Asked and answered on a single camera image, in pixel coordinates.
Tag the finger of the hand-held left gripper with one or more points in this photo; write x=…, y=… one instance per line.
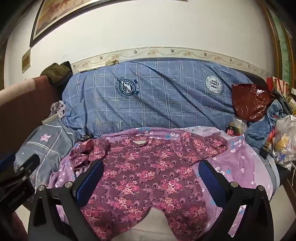
x=7, y=162
x=26, y=165

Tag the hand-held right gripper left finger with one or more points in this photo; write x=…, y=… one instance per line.
x=90, y=183

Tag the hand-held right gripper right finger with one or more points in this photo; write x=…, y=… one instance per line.
x=212, y=183

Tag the maroon floral shirt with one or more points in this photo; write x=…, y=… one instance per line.
x=143, y=176

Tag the person's left forearm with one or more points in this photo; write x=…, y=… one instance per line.
x=11, y=228

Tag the purple floral bed sheet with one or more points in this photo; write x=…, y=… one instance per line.
x=240, y=162

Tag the white flat box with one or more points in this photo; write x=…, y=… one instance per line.
x=49, y=120

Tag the brown headboard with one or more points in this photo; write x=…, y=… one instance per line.
x=23, y=111

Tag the small red bottle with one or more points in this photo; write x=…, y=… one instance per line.
x=230, y=130

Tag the grey floral cloth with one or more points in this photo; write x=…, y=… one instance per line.
x=59, y=109

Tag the blue denim garment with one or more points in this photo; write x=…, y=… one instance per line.
x=261, y=129

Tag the white plastic bag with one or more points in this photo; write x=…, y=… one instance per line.
x=285, y=139

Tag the red plastic bag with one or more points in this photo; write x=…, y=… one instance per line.
x=251, y=102

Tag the dark green cloth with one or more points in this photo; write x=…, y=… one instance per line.
x=57, y=71

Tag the blue plaid quilt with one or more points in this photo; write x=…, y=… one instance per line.
x=161, y=97

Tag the wooden framed green picture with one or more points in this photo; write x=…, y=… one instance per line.
x=283, y=46

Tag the small wall plaque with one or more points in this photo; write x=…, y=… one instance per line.
x=26, y=60

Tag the framed wall painting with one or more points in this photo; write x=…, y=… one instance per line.
x=57, y=14

